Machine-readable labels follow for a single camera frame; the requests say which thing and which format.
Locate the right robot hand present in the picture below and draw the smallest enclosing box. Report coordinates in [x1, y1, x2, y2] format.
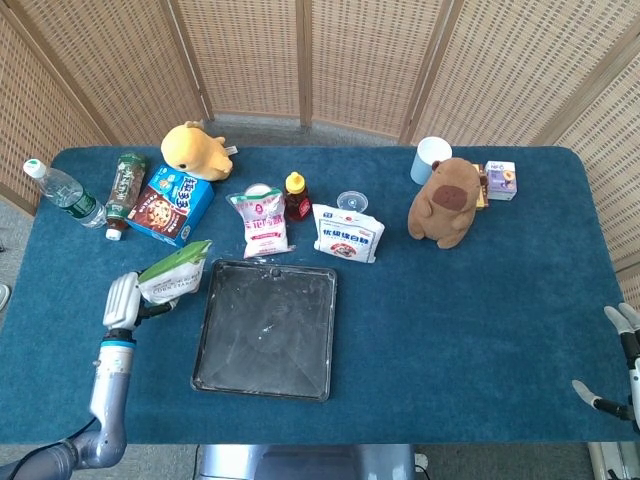
[571, 301, 640, 436]

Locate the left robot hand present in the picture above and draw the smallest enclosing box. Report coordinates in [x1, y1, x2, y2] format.
[101, 271, 181, 332]

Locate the green white corn starch bag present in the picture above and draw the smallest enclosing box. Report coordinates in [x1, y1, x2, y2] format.
[137, 239, 214, 306]

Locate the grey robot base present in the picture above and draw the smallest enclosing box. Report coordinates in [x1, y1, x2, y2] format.
[193, 443, 419, 480]

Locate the blue cookie box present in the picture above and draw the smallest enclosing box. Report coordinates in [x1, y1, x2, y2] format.
[126, 164, 215, 249]

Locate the brown tea bottle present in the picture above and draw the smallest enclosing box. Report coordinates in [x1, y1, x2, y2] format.
[104, 152, 147, 242]

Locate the clear water bottle green label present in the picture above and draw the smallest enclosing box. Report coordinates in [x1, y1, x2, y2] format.
[22, 158, 108, 230]

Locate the black baking tray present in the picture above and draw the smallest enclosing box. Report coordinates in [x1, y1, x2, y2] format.
[190, 258, 340, 403]

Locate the white bag pink print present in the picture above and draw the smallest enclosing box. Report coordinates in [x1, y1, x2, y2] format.
[225, 186, 296, 260]

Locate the yellow plush toy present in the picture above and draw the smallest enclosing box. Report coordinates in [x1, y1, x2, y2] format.
[160, 120, 239, 182]

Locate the blue table cloth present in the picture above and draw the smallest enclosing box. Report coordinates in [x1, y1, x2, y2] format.
[0, 145, 637, 446]

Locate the honey bottle yellow cap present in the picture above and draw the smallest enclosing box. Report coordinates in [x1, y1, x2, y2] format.
[283, 171, 313, 222]

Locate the purple white drink carton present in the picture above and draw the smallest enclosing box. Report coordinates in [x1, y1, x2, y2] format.
[484, 160, 519, 202]

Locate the brown yellow snack box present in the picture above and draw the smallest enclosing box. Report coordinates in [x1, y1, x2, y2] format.
[471, 163, 490, 211]

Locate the white sugar bag blue print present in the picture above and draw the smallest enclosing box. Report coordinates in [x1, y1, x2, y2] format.
[312, 203, 386, 265]

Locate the brown capybara plush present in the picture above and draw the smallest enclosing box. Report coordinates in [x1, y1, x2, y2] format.
[406, 157, 490, 250]

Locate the clear round plastic container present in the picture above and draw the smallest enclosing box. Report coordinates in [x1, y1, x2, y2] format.
[336, 190, 370, 214]

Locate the light blue cup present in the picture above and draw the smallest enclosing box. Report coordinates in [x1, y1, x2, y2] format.
[410, 136, 454, 185]

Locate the woven wooden folding screen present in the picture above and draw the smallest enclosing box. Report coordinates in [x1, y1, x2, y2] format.
[0, 0, 640, 296]

